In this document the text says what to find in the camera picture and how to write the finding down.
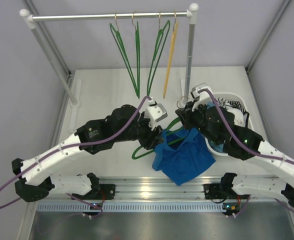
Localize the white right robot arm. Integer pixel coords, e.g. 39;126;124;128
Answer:
175;102;294;208

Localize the light blue garment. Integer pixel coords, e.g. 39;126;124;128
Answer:
209;141;224;153

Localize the metal clothes rack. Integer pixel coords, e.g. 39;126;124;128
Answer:
19;0;199;132

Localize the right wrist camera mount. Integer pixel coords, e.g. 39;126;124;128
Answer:
190;83;213;112

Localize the purple cable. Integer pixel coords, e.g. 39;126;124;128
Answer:
199;88;294;223
0;96;154;220

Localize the blue tank top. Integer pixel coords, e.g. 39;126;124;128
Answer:
152;128;216;186

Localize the perforated cable duct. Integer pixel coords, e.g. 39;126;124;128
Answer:
36;202;227;213

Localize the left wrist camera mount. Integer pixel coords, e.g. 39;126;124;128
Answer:
144;97;168;131

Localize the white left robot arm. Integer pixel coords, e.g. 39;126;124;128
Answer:
11;103;167;202

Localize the white laundry basket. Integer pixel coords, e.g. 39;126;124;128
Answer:
205;92;254;157

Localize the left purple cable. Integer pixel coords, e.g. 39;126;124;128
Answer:
0;96;154;220

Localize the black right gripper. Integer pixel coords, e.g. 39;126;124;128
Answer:
176;98;221;146

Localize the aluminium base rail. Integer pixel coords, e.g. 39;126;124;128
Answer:
46;174;294;201

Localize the green hanger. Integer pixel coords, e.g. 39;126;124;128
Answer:
109;13;141;98
146;12;171;96
131;96;190;160
131;12;141;99

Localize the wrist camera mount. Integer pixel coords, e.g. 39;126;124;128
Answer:
190;83;213;112
144;97;168;131

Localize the striped black white garment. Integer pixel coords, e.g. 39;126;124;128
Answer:
216;97;246;113

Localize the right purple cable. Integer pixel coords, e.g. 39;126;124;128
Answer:
199;88;294;223

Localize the yellow hanger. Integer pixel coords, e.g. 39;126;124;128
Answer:
162;12;178;99

